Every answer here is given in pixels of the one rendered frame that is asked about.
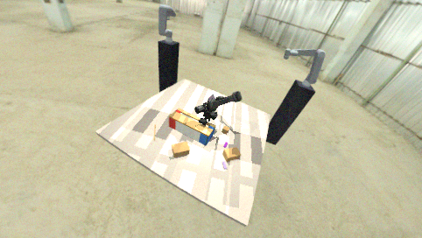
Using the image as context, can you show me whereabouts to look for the tan rectangular block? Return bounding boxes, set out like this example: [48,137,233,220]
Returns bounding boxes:
[172,142,190,157]

